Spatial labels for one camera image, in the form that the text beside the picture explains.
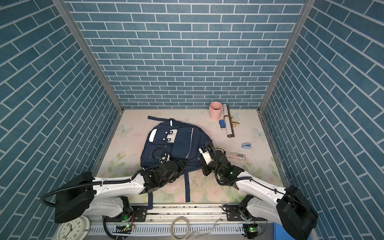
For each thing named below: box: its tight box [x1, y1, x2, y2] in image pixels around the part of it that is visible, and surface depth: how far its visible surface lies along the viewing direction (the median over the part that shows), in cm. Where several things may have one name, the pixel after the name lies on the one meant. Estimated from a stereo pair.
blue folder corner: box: [273, 222, 295, 240], surface depth 68 cm
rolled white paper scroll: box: [222, 103, 235, 138], surface depth 113 cm
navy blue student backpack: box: [140, 115, 214, 210], surface depth 88 cm
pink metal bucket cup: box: [209, 101, 224, 121], surface depth 114 cm
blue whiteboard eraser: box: [218, 119, 226, 129], surface depth 114 cm
